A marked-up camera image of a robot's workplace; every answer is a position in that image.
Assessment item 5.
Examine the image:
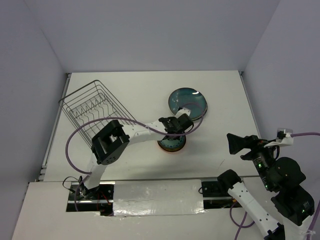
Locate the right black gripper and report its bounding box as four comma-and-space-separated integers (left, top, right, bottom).
225, 131, 279, 189

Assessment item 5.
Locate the green blue patterned small plate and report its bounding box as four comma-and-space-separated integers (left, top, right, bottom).
157, 136, 187, 151

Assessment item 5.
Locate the orange small plate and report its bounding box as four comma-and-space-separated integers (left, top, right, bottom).
157, 139, 188, 153

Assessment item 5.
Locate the dark green plate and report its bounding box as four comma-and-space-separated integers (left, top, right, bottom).
168, 87, 208, 115

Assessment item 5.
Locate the blue white floral plate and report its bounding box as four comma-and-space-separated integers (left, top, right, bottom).
189, 107, 208, 121

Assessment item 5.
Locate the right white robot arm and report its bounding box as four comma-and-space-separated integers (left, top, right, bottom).
217, 129, 320, 240

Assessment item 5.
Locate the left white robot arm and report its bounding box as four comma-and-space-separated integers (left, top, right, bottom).
79, 113, 194, 200

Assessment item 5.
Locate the silver tape sheet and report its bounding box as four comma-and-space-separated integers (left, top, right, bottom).
112, 179, 206, 217

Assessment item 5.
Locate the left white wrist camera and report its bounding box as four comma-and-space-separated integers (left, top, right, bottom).
174, 107, 191, 118

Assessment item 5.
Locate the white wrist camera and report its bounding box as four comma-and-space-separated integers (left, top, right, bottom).
264, 128, 294, 148
174, 107, 191, 118

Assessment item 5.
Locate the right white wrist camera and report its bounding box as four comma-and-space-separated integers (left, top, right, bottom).
264, 128, 294, 148

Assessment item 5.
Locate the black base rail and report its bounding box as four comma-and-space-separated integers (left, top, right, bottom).
66, 179, 236, 217

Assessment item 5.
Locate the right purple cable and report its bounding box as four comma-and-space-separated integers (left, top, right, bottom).
228, 131, 320, 240

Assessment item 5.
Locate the grey wire dish rack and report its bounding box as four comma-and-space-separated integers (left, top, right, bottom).
59, 79, 141, 147

